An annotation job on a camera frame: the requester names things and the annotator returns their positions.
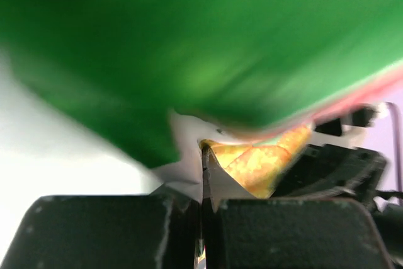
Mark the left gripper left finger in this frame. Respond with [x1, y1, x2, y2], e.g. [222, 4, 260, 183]
[1, 195, 200, 269]

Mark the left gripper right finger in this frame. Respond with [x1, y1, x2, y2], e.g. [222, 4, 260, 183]
[205, 198, 394, 268]

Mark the green Chuba cassava chips bag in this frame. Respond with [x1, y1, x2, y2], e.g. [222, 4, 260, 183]
[1, 0, 402, 200]

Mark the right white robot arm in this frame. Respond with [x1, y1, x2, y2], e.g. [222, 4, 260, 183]
[272, 102, 402, 268]

